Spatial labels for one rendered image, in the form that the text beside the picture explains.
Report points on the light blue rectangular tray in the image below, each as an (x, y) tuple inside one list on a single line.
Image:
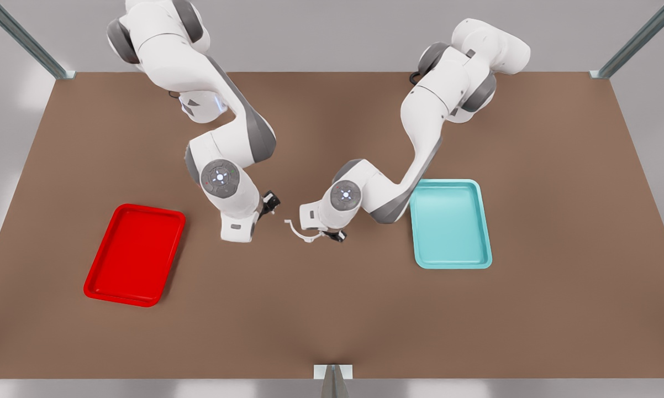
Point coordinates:
[(449, 223)]

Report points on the silver frame post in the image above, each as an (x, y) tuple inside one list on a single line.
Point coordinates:
[(332, 381), (636, 41), (22, 38)]

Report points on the red rectangular tray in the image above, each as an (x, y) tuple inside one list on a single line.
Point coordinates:
[(135, 254)]

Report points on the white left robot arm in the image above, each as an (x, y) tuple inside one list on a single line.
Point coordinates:
[(437, 105)]

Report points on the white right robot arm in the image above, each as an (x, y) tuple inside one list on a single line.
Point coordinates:
[(199, 83)]

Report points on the white drainage pipe clamp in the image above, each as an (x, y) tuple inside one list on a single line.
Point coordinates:
[(299, 232)]

